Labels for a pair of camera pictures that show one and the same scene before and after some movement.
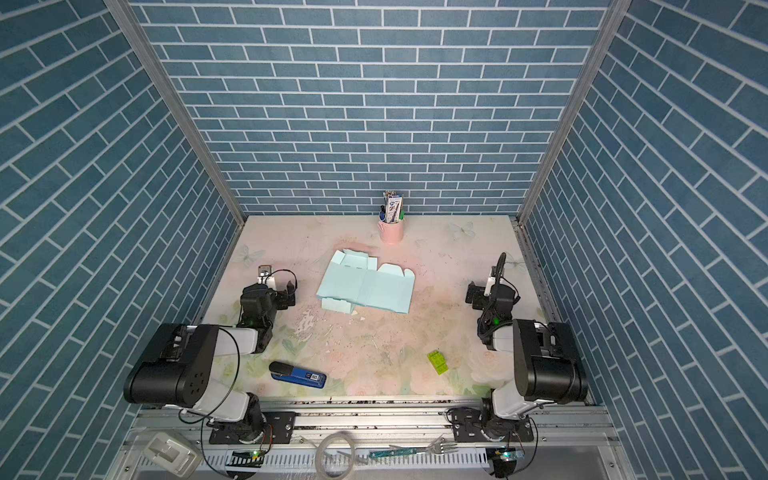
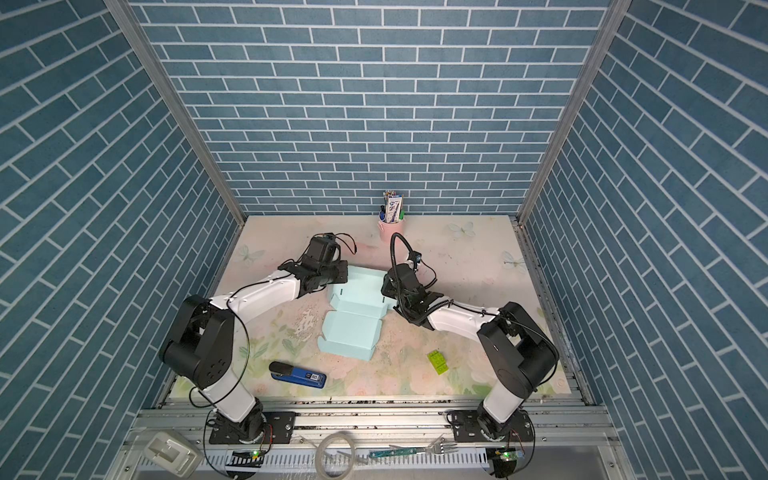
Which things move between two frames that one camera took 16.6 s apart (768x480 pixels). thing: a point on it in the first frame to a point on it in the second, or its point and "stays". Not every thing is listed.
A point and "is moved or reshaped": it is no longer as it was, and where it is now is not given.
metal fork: [439, 446] stays
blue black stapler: [286, 372] stays
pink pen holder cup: [392, 233] stays
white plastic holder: [170, 454] stays
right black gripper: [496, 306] to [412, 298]
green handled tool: [392, 452] stays
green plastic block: [438, 362] stays
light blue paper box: [352, 279] is moved or reshaped
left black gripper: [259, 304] to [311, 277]
